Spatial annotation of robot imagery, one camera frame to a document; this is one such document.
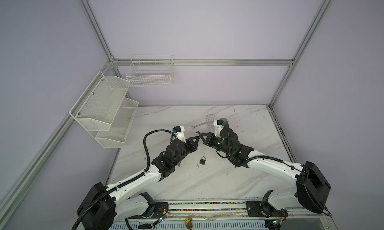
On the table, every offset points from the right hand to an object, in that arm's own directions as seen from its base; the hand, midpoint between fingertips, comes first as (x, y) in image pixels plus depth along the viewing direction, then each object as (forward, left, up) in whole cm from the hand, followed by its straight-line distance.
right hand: (197, 135), depth 76 cm
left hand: (-1, -1, -1) cm, 2 cm away
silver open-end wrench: (+24, 0, -22) cm, 32 cm away
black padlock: (-4, -3, -22) cm, 23 cm away
